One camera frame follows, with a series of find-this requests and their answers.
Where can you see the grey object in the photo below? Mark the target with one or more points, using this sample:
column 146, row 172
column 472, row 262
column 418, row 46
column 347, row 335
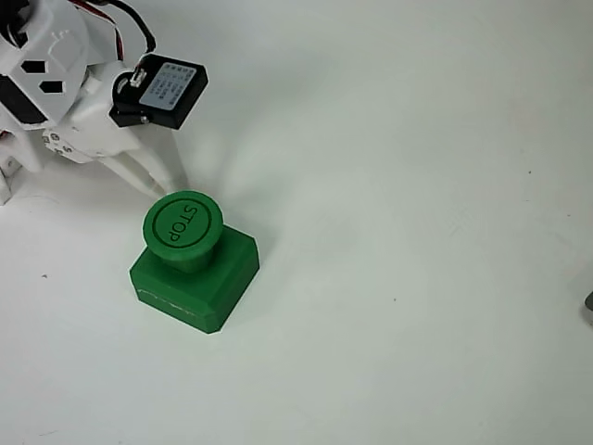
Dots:
column 589, row 306

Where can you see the green button base box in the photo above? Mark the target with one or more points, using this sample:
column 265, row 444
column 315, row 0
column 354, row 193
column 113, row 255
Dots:
column 208, row 289

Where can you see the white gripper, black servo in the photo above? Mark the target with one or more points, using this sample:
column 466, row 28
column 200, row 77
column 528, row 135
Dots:
column 121, row 149

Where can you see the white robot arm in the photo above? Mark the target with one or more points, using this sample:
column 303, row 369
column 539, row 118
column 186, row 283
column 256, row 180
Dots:
column 51, row 46

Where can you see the green stop button cap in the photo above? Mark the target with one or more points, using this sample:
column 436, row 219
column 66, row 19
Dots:
column 183, row 225

